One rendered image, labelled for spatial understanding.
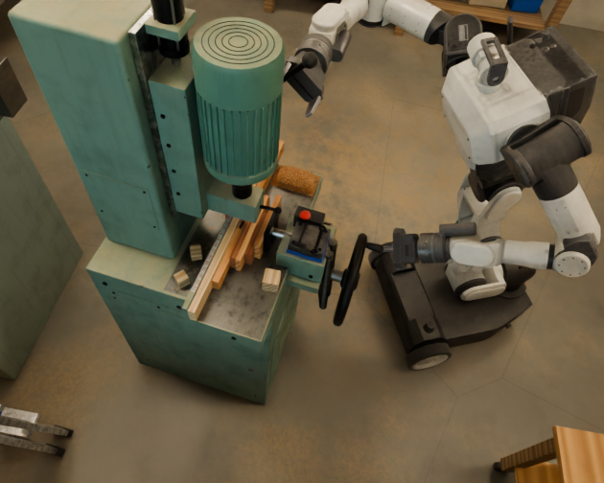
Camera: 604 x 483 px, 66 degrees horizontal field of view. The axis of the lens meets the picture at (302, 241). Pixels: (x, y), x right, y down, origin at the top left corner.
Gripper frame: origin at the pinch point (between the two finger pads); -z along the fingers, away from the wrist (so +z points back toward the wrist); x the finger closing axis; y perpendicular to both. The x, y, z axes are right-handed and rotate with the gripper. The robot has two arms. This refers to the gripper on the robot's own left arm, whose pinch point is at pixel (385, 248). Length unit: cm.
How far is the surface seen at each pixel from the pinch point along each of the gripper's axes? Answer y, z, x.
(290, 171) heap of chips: 10.4, -27.0, 25.1
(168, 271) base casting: 35, -55, -5
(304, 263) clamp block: 25.5, -14.1, -3.6
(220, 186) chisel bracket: 39, -31, 17
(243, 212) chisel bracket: 36.1, -26.4, 10.1
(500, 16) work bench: -231, 11, 172
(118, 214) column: 50, -58, 11
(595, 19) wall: -316, 75, 190
